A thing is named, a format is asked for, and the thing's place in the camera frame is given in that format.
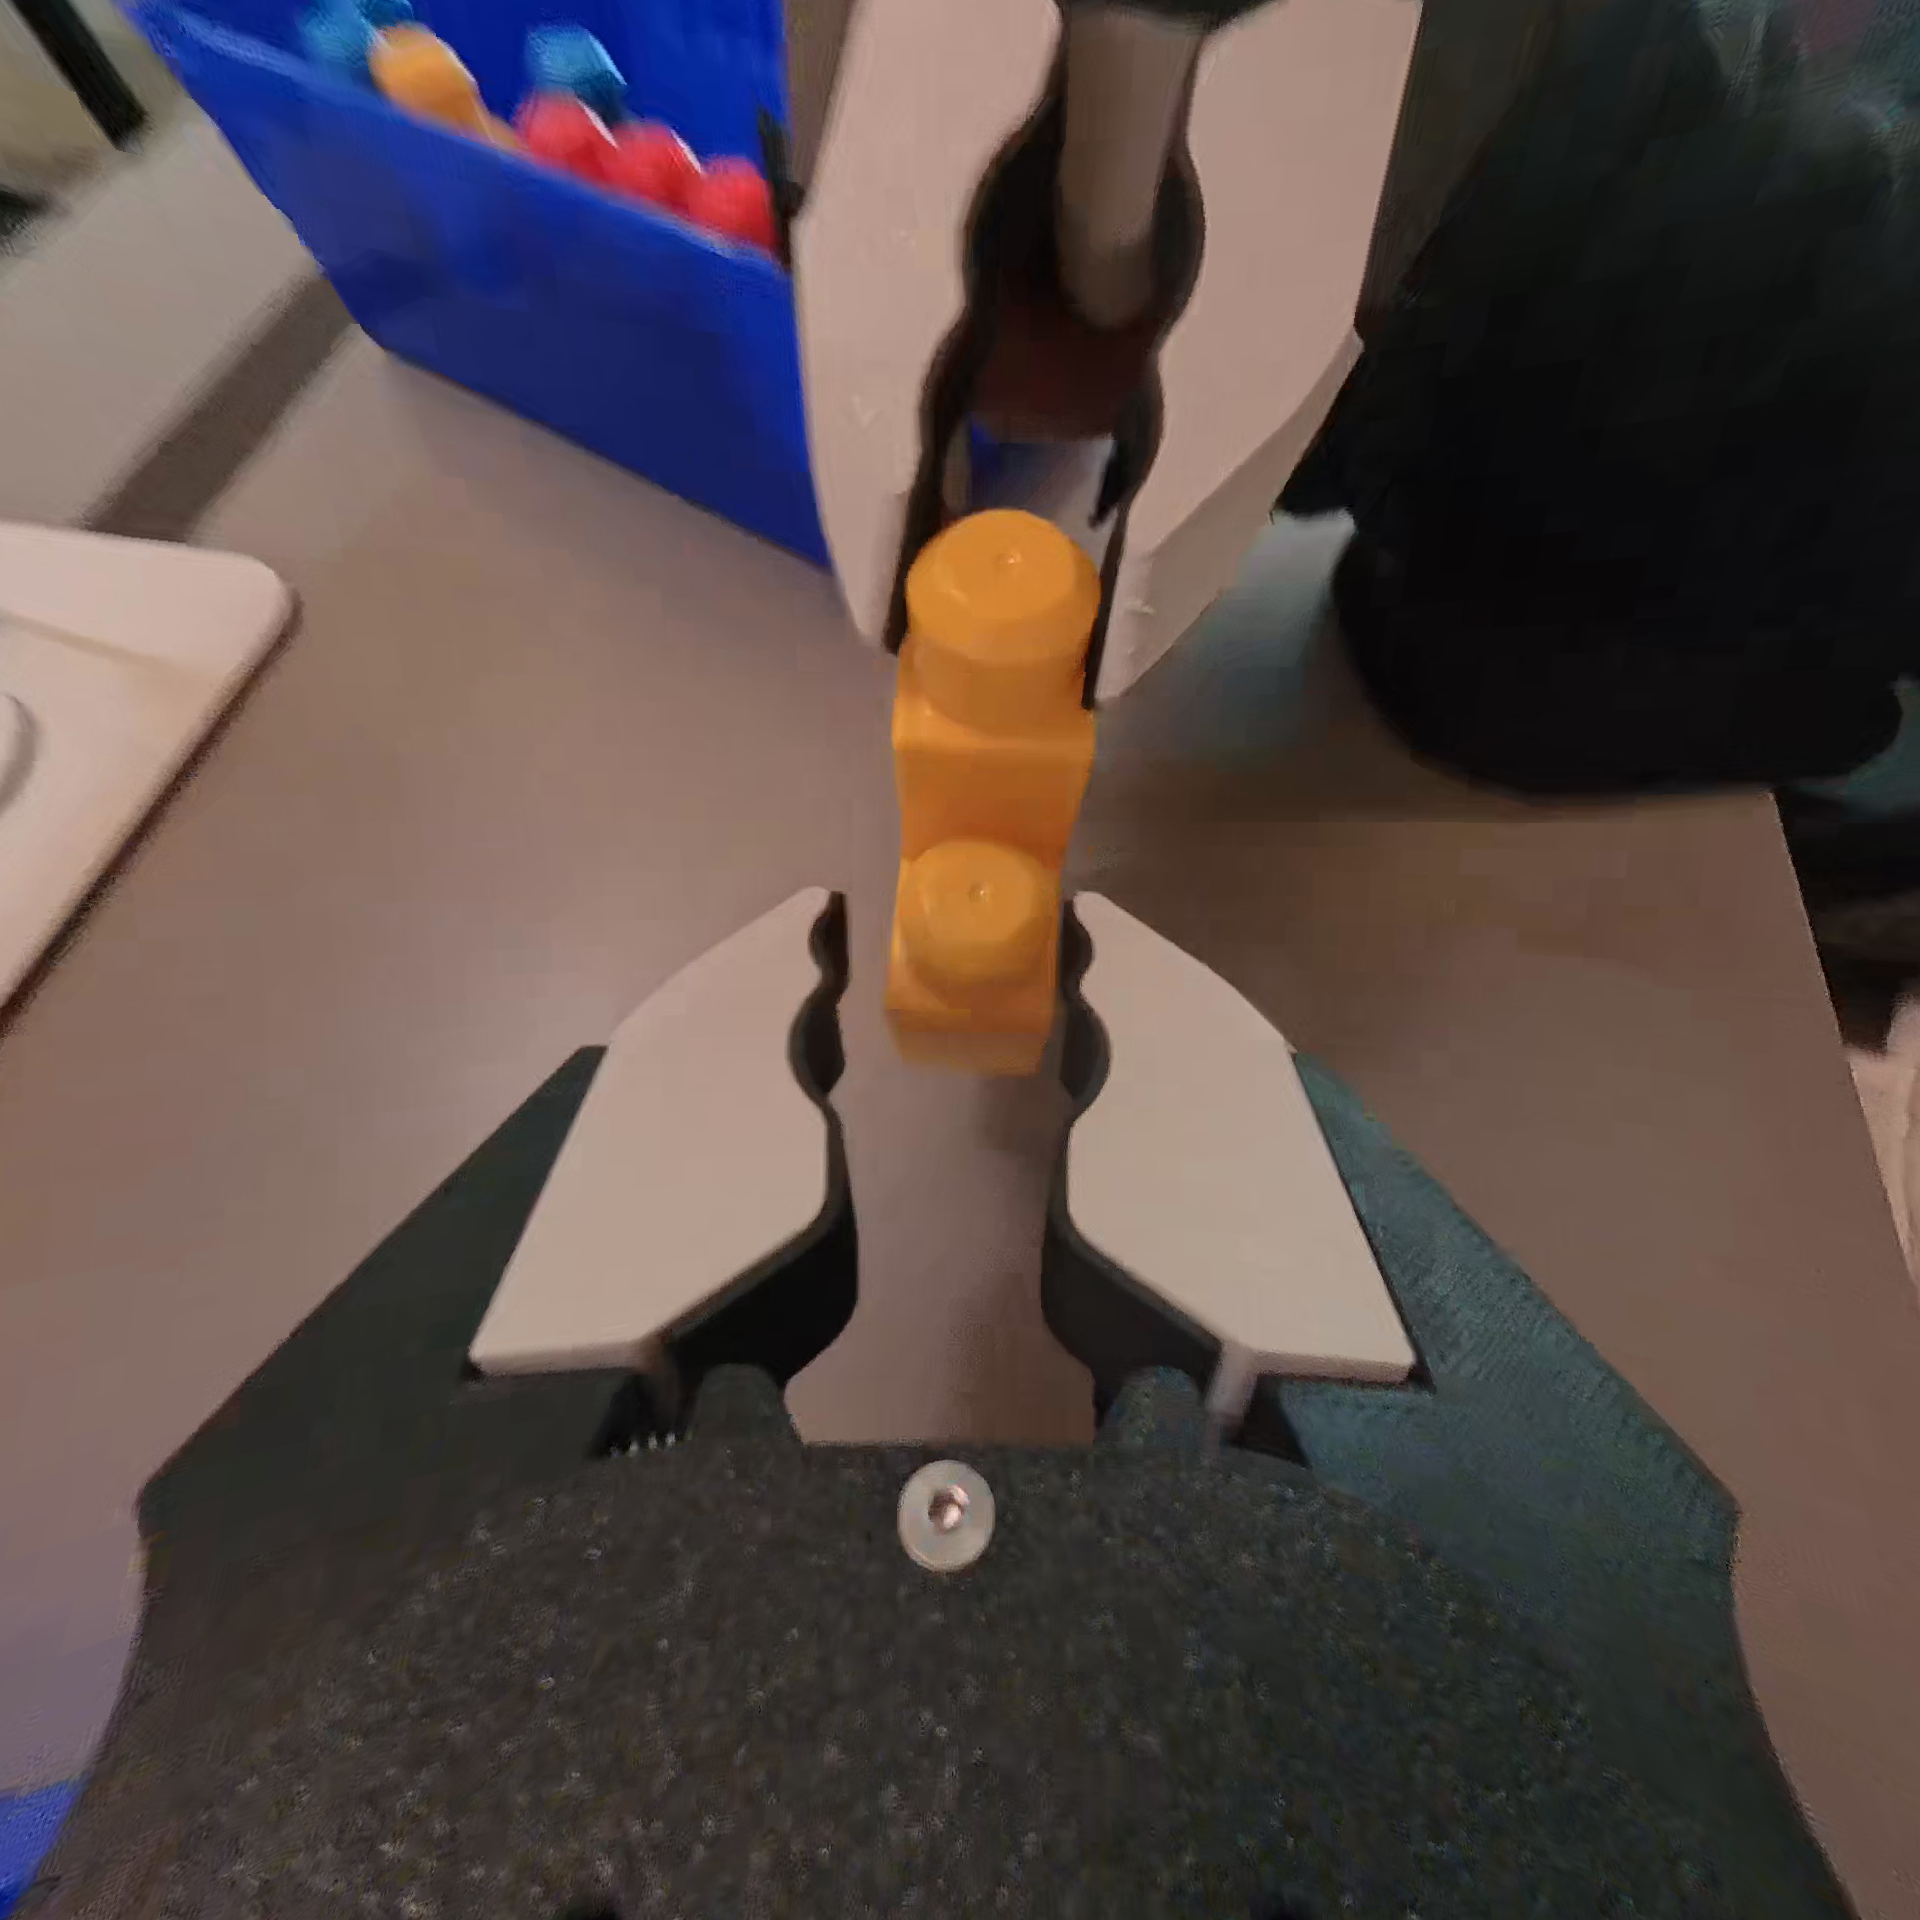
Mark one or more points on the instruction sheet on white stand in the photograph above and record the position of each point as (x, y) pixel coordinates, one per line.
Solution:
(121, 721)

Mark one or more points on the person's right forearm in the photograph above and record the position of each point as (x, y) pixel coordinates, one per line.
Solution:
(1622, 450)

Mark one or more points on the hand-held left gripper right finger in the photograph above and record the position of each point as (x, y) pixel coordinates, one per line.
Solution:
(1214, 1201)

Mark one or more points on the light grey garment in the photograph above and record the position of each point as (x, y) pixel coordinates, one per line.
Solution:
(1891, 1141)

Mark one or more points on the blue bin with block pile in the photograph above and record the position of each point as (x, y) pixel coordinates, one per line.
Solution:
(30, 1829)

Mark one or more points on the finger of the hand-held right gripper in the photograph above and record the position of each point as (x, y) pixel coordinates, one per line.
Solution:
(885, 271)
(1276, 271)

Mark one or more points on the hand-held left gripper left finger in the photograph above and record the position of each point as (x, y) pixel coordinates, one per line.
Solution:
(676, 1184)

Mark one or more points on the blue bin for built steps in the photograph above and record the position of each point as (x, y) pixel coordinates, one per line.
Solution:
(571, 346)

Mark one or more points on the yellow one-stud mega block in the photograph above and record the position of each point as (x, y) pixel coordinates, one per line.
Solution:
(997, 646)
(435, 82)

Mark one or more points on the person's right hand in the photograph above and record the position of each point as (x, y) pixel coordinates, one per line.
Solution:
(1067, 376)

